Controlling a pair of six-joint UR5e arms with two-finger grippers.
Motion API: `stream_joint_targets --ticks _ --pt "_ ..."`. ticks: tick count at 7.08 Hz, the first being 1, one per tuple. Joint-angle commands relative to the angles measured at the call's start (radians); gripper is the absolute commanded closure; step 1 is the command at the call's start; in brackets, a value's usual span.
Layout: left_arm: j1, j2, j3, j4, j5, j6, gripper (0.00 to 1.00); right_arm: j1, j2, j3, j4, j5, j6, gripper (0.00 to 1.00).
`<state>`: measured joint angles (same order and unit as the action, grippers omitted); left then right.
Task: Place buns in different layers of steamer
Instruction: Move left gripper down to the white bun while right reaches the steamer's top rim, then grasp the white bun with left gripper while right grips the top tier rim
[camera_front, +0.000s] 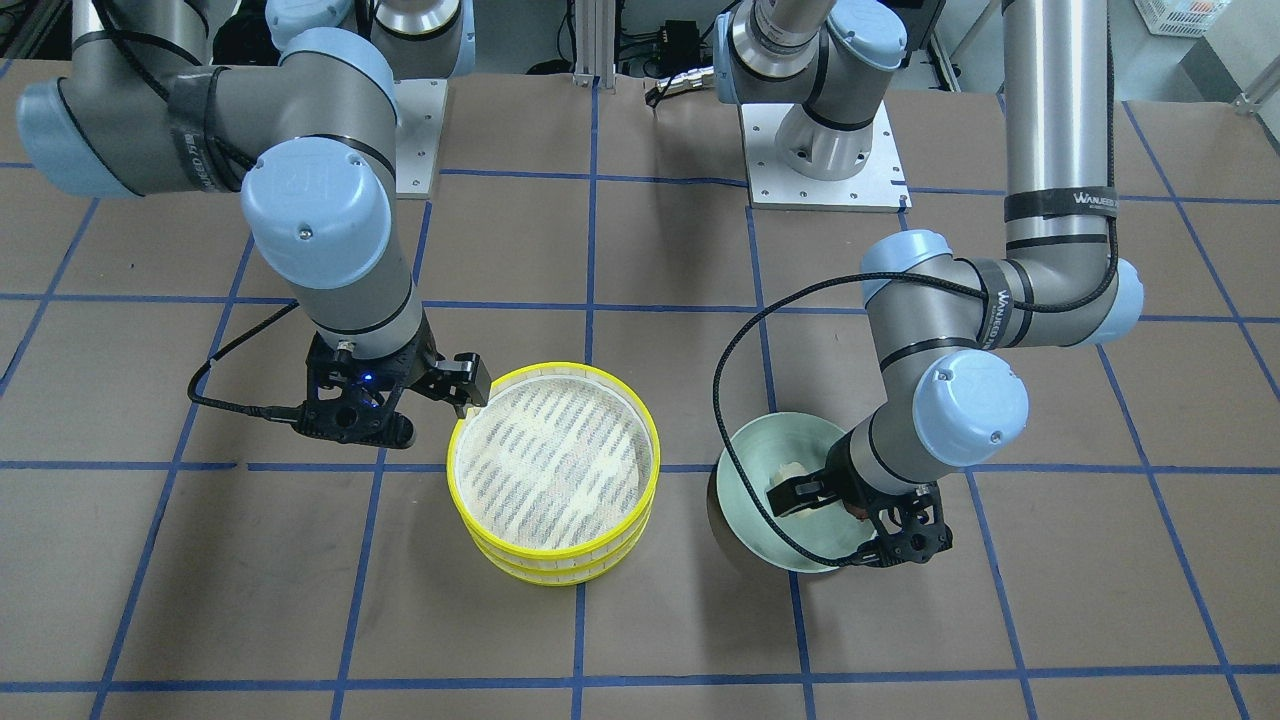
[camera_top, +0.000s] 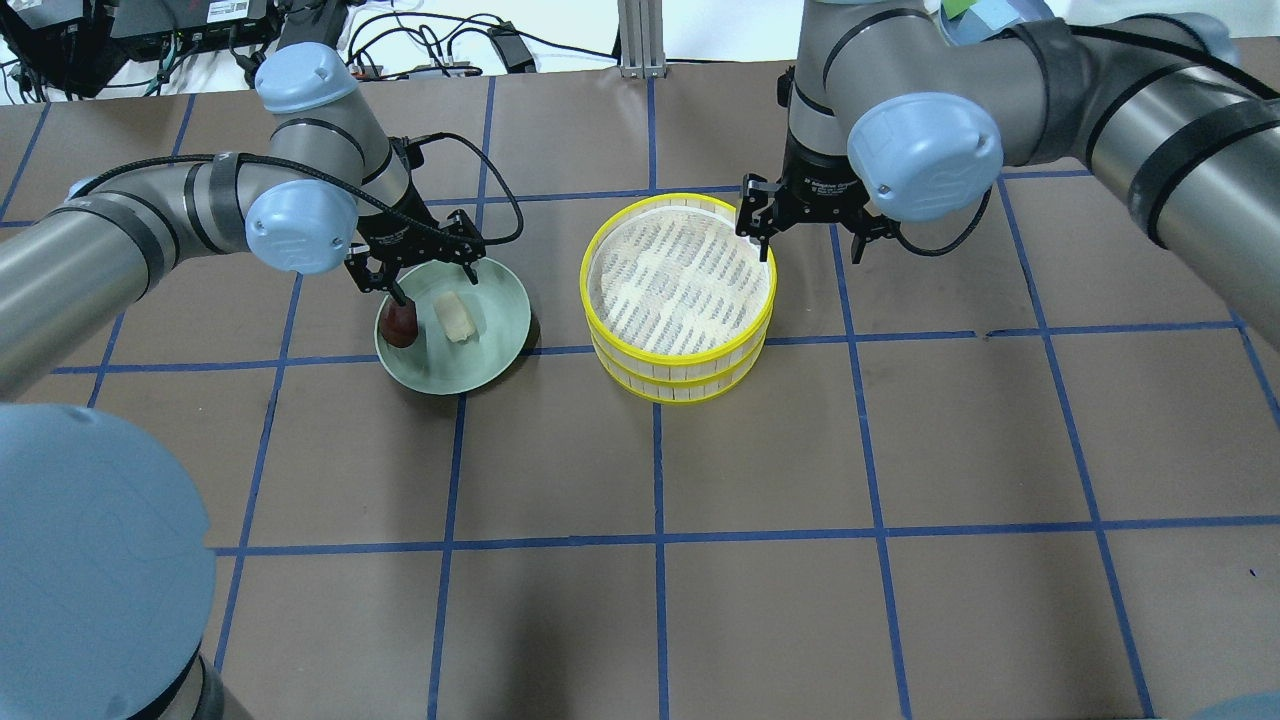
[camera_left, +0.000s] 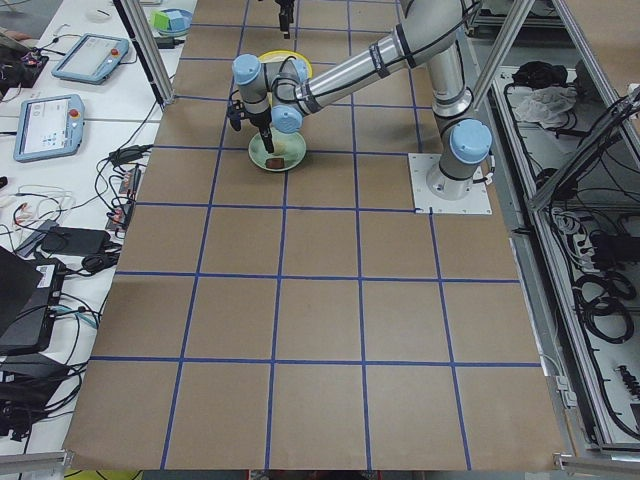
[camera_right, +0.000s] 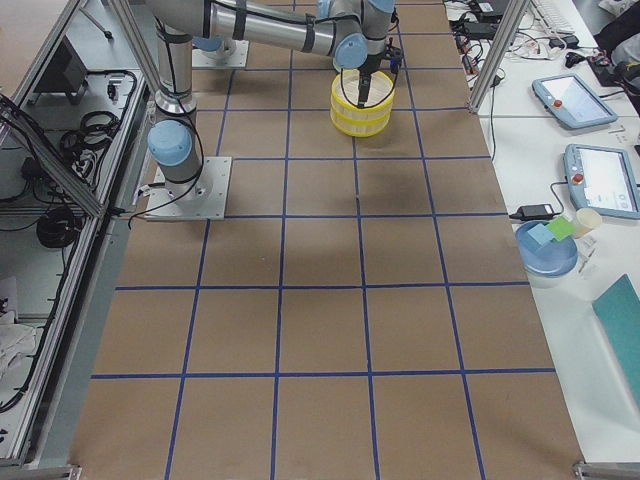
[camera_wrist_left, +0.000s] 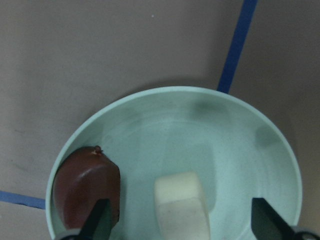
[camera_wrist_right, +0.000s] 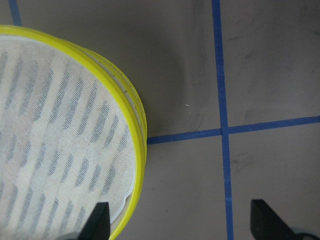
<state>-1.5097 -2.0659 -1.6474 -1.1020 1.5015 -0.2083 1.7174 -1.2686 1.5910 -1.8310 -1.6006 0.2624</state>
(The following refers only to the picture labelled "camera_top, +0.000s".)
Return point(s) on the white bun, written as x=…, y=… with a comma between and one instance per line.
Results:
x=453, y=316

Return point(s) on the brown bun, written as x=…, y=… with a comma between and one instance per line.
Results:
x=398, y=324

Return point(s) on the yellow top steamer layer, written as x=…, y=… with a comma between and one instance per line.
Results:
x=669, y=279

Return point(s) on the yellow steamer layer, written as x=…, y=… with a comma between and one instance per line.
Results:
x=669, y=279
x=683, y=382

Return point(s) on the yellow bottom steamer layer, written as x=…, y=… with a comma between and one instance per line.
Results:
x=683, y=382

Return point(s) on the light green plate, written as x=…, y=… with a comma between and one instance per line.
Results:
x=433, y=365

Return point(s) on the black power adapter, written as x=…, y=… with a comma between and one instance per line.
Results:
x=511, y=49

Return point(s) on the aluminium frame post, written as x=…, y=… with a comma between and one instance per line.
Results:
x=640, y=32

